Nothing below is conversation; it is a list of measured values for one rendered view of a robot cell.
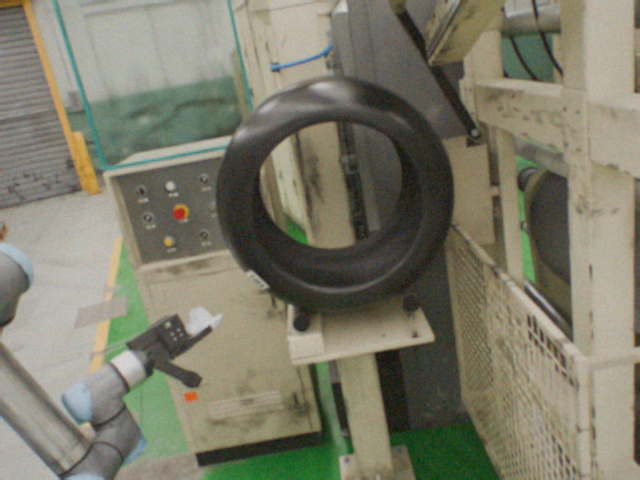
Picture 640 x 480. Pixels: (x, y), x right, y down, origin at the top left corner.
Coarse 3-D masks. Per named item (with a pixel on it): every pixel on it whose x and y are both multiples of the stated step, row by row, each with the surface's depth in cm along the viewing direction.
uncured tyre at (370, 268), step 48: (288, 96) 123; (336, 96) 122; (384, 96) 124; (240, 144) 125; (432, 144) 127; (240, 192) 126; (432, 192) 128; (240, 240) 130; (288, 240) 159; (384, 240) 160; (432, 240) 132; (288, 288) 134; (336, 288) 135; (384, 288) 135
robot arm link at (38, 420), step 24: (0, 360) 92; (0, 384) 91; (24, 384) 94; (0, 408) 92; (24, 408) 93; (48, 408) 96; (24, 432) 94; (48, 432) 95; (72, 432) 98; (48, 456) 95; (72, 456) 96; (96, 456) 100; (120, 456) 105
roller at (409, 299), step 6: (408, 288) 143; (414, 288) 145; (402, 294) 141; (408, 294) 139; (414, 294) 139; (402, 300) 140; (408, 300) 138; (414, 300) 138; (402, 306) 140; (408, 306) 139; (414, 306) 139
